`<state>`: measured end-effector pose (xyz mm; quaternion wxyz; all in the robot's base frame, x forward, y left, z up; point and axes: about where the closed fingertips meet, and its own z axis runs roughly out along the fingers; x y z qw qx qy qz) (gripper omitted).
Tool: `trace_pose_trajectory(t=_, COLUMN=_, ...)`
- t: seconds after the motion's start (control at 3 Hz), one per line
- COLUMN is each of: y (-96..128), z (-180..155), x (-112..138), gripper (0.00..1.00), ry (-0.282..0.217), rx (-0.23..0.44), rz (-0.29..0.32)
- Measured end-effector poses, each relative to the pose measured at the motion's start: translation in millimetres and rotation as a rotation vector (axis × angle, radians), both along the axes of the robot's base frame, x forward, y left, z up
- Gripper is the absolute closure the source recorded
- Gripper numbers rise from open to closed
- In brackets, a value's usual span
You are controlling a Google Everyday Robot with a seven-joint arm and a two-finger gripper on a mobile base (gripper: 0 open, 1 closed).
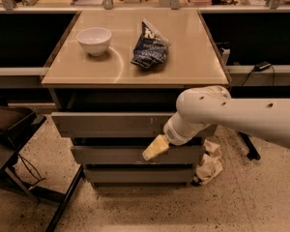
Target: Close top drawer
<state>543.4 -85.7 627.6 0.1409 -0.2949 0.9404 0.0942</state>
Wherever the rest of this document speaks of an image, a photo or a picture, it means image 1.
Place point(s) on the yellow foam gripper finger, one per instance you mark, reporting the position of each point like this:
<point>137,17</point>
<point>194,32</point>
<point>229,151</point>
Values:
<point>159,145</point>

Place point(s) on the grey top drawer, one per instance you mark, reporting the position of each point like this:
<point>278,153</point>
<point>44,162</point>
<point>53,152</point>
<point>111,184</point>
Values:
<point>110,124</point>

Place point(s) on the grey drawer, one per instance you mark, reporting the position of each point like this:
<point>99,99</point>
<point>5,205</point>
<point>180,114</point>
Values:
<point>119,176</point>
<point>133,155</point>
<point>110,124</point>

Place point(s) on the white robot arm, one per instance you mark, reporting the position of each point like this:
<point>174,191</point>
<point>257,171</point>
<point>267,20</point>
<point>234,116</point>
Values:
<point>199,108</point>

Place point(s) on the grey bottom drawer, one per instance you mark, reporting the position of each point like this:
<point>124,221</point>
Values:
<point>119,176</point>

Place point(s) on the grey middle drawer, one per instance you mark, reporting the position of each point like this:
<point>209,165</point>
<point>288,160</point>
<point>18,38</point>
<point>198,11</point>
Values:
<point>133,155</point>

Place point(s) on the beige top drawer cabinet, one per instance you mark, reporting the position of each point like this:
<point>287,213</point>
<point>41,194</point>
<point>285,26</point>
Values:
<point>191,61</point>

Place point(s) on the crumpled white cloth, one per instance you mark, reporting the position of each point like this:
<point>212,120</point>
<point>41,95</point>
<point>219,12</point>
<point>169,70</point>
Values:
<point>210,165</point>

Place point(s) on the black metal stand leg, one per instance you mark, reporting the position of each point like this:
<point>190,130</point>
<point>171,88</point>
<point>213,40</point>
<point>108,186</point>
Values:
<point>252,153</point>

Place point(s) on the blue crumpled chip bag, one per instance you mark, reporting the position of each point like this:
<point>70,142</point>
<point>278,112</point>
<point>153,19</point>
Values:
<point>151,48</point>

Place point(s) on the white ceramic bowl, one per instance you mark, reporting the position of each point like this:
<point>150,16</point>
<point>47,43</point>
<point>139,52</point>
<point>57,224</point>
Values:
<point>95,41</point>

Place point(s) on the black power adapter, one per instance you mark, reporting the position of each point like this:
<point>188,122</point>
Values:
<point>261,66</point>

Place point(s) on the black chair at left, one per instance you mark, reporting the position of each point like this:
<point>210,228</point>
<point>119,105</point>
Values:
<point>17,126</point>

